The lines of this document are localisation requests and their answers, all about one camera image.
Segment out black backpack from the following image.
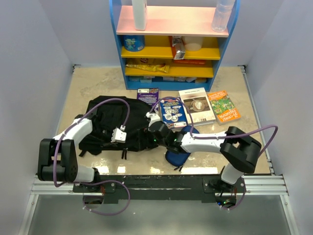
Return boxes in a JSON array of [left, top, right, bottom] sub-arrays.
[[79, 96, 158, 159]]

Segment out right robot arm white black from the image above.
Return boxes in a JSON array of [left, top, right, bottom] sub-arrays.
[[148, 121, 261, 192]]

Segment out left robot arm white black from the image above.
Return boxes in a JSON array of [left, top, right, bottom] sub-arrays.
[[37, 116, 101, 192]]

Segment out yellow chips bag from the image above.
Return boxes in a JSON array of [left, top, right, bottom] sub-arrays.
[[126, 58, 170, 73]]

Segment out silver orange snack bag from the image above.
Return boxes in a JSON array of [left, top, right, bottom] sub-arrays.
[[172, 36, 185, 60]]

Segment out blue comic book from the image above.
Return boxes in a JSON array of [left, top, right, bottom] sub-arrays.
[[159, 98, 187, 129]]

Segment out blue zip pencil case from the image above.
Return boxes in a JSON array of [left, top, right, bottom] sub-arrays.
[[165, 131, 191, 171]]

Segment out purple book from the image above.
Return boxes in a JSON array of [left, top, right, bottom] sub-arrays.
[[137, 88, 159, 106]]

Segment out white coffee cover book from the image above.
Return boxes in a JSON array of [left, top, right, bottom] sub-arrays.
[[179, 88, 216, 126]]

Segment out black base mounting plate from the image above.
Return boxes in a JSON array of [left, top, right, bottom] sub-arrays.
[[73, 174, 246, 205]]

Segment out orange treehouse book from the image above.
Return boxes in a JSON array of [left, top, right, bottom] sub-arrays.
[[207, 90, 241, 125]]

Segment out orange flat box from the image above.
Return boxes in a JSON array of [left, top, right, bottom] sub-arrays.
[[172, 59, 206, 65]]

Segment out blue shelf unit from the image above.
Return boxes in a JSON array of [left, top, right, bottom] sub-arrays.
[[109, 0, 240, 91]]

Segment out blue round tin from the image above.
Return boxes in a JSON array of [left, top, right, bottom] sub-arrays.
[[123, 35, 145, 52]]

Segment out white plastic tub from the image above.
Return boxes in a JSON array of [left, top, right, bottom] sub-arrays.
[[183, 36, 203, 51]]

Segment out clear plastic bottle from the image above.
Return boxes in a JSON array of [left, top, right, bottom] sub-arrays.
[[211, 0, 235, 32]]

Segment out white carton on shelf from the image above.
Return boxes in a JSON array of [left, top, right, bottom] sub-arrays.
[[132, 0, 147, 31]]

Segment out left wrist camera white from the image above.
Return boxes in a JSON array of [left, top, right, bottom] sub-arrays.
[[111, 125, 127, 143]]

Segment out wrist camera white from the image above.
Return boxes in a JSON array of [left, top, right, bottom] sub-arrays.
[[146, 112, 161, 127], [111, 125, 127, 143]]

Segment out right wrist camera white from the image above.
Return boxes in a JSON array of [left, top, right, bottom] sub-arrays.
[[146, 112, 161, 127]]

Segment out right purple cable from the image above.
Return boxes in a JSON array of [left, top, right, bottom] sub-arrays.
[[149, 96, 279, 211]]

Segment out aluminium rail frame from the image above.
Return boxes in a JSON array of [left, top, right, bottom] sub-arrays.
[[18, 64, 300, 235]]

